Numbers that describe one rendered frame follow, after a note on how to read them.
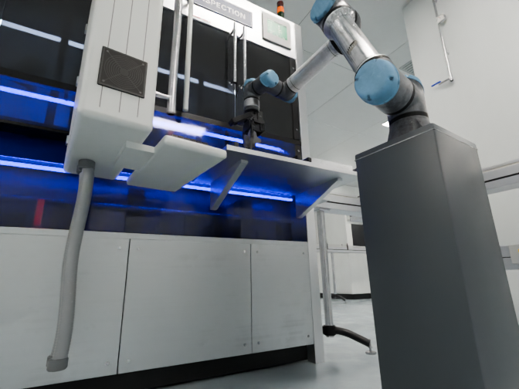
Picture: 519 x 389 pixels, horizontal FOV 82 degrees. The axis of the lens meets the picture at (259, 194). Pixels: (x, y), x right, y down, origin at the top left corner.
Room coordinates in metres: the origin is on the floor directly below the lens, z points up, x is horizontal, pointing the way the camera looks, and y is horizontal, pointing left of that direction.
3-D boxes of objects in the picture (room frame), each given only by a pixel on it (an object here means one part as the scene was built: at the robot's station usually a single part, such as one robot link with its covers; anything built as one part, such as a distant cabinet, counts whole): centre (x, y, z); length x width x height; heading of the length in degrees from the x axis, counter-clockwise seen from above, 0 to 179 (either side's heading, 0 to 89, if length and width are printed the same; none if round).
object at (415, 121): (0.86, -0.48, 0.84); 0.15 x 0.15 x 0.10
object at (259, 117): (1.26, 0.02, 1.12); 0.09 x 0.08 x 0.12; 119
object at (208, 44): (1.34, 0.33, 1.51); 0.47 x 0.01 x 0.59; 119
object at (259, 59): (1.56, -0.06, 1.51); 0.43 x 0.01 x 0.59; 119
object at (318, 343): (1.70, -0.27, 1.05); 0.07 x 0.06 x 2.10; 29
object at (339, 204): (2.00, -0.53, 0.92); 0.69 x 0.15 x 0.16; 119
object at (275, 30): (1.58, -0.14, 1.96); 0.21 x 0.01 x 0.21; 119
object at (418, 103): (0.86, -0.47, 0.96); 0.13 x 0.12 x 0.14; 130
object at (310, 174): (1.37, -0.07, 0.87); 0.70 x 0.48 x 0.02; 119
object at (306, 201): (1.48, -0.30, 0.80); 0.34 x 0.03 x 0.13; 29
